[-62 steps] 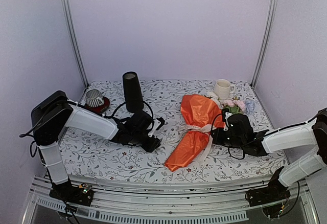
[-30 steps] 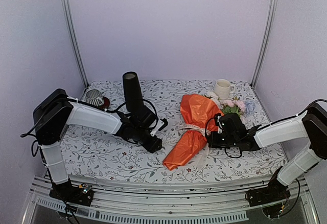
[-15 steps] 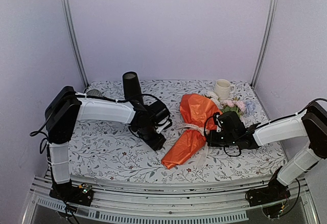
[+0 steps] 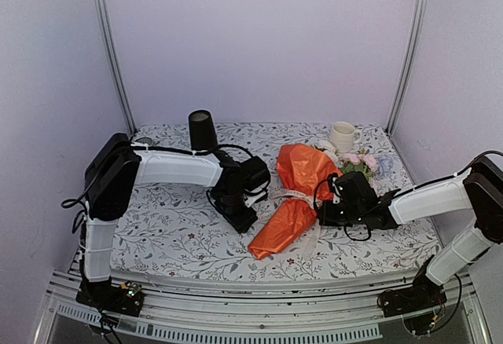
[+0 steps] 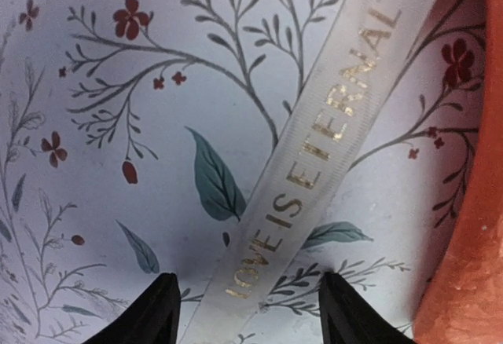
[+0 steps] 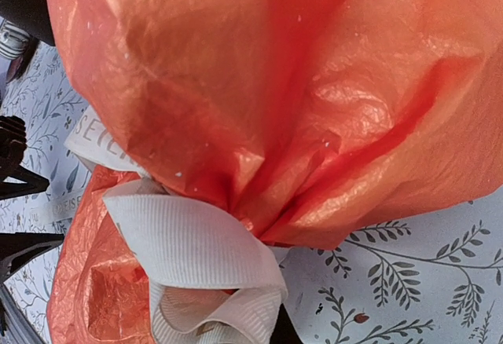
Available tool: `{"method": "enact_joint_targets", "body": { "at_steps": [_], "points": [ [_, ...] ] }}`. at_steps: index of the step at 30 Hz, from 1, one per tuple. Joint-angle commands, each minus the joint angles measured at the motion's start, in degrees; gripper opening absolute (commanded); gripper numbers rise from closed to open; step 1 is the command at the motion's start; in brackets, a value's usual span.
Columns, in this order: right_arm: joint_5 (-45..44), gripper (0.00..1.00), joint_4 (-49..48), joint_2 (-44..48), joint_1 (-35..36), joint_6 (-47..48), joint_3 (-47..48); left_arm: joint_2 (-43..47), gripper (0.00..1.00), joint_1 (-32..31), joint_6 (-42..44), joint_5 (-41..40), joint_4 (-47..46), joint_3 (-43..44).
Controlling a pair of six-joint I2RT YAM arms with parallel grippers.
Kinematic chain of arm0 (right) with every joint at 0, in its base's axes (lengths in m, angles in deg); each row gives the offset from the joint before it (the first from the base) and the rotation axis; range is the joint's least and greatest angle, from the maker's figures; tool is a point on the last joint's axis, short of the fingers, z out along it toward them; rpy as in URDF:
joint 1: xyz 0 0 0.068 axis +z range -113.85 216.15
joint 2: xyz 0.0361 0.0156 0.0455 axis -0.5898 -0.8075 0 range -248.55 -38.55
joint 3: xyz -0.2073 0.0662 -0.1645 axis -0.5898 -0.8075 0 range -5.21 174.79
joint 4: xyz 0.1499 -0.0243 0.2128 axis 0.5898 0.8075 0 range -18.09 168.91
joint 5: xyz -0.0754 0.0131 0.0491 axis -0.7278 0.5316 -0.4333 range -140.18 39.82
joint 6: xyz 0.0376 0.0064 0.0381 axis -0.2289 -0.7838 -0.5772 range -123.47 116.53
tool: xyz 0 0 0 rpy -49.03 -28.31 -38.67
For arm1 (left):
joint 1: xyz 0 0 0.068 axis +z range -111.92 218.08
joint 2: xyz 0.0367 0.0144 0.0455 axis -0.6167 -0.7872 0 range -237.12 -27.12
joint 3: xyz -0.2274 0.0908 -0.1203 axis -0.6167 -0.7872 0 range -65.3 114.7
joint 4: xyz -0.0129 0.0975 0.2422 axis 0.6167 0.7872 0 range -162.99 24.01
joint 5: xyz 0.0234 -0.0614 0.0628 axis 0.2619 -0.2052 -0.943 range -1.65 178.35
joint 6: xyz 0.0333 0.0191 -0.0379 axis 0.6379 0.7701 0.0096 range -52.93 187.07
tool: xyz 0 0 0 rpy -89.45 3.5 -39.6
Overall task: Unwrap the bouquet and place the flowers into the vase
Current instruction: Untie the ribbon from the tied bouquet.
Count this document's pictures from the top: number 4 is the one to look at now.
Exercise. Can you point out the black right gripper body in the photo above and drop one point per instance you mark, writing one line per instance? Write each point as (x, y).
(351, 217)

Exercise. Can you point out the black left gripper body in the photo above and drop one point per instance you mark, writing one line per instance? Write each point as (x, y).
(227, 198)

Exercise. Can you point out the artificial flower bouquet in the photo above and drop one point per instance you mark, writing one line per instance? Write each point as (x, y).
(361, 163)

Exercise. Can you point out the cream printed ribbon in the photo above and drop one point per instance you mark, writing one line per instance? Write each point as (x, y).
(310, 245)

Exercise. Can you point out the orange wrapping paper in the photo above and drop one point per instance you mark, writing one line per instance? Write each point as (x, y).
(303, 171)

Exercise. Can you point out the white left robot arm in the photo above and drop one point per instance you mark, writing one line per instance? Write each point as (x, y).
(122, 165)

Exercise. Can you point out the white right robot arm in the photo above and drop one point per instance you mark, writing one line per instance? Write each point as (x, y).
(477, 187)

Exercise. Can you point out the tall black vase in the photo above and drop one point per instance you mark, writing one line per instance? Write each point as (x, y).
(202, 131)

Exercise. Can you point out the floral patterned tablecloth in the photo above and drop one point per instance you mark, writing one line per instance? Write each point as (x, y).
(173, 230)

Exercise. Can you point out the cream ceramic mug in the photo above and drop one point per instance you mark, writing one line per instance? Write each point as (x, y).
(344, 136)

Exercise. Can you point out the striped black white cup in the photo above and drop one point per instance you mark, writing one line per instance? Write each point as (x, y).
(144, 140)

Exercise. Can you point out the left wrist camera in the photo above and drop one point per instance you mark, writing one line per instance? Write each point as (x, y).
(255, 196)

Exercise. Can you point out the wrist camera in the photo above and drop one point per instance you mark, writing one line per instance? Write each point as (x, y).
(255, 196)
(331, 180)

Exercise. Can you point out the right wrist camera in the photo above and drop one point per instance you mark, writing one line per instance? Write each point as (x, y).
(331, 180)

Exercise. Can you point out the aluminium front rail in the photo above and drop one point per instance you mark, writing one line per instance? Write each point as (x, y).
(207, 311)

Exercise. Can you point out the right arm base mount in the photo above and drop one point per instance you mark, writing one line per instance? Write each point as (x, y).
(421, 294)

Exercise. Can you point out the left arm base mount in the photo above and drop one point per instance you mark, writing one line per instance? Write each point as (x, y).
(126, 299)

